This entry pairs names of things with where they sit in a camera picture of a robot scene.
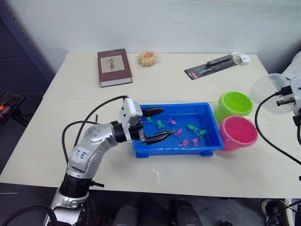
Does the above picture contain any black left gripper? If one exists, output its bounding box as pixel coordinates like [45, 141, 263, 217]
[129, 107, 176, 145]

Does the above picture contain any blue plastic tub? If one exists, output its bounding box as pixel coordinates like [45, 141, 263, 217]
[133, 102, 225, 158]

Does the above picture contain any green plastic bucket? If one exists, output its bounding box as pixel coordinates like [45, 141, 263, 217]
[215, 91, 254, 123]

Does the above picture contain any pink plastic bucket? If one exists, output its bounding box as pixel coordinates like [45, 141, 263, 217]
[219, 115, 259, 152]

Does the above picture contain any white rounded object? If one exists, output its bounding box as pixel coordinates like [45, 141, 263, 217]
[281, 50, 301, 81]

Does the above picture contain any small white box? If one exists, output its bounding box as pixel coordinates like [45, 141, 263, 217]
[237, 54, 251, 66]

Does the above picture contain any bagged orange snack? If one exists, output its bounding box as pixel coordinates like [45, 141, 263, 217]
[137, 50, 162, 67]

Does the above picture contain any brown hardcover book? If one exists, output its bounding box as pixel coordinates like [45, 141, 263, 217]
[97, 48, 134, 88]

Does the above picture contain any black carded tool package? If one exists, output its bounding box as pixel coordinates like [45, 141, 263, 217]
[184, 54, 238, 81]

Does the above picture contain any dark rounded shape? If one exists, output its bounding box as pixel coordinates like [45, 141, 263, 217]
[168, 199, 203, 226]
[112, 201, 144, 226]

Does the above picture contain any black sneaker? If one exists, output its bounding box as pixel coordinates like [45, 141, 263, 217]
[261, 199, 291, 226]

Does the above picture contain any black tool case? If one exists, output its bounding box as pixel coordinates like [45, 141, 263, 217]
[0, 92, 26, 127]

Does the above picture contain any dark blue perforated rack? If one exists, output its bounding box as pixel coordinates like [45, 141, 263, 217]
[0, 0, 56, 101]

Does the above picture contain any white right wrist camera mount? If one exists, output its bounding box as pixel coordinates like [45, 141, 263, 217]
[290, 76, 301, 116]

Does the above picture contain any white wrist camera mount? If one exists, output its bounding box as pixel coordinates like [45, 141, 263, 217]
[118, 97, 143, 143]
[290, 76, 301, 116]

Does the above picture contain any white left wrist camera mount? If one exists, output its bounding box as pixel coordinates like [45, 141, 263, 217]
[118, 97, 143, 143]

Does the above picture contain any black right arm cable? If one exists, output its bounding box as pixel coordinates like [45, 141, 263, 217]
[255, 86, 301, 165]

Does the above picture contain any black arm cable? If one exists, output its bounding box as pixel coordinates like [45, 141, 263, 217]
[61, 95, 129, 165]
[255, 86, 301, 165]

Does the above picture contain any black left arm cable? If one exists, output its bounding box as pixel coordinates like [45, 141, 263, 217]
[61, 95, 129, 165]

